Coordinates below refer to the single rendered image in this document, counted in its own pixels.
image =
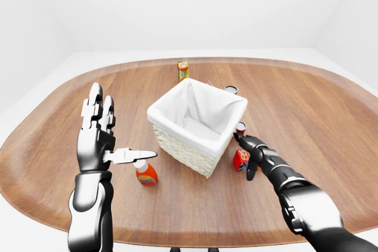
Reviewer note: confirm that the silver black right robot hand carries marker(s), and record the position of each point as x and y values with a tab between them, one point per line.
260	153

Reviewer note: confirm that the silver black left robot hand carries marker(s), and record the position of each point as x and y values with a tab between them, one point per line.
90	151

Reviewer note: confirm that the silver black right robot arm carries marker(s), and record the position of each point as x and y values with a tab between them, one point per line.
313	207

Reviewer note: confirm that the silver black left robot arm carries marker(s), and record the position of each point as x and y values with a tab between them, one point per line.
88	213

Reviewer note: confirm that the red printed butter box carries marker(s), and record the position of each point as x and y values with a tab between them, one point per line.
240	160

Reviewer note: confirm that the white wicker basket cloth lining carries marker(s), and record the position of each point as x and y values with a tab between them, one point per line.
189	134

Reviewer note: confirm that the red tin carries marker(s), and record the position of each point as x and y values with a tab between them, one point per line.
241	128

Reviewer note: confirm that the orange bottle white cap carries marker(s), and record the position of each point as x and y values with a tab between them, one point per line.
146	175

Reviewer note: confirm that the small white red box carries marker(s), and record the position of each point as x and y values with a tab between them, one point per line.
210	82

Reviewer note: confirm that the small dark shape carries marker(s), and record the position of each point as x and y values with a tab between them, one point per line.
175	250
213	250

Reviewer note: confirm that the orange juice carton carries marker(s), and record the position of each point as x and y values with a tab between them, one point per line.
183	70

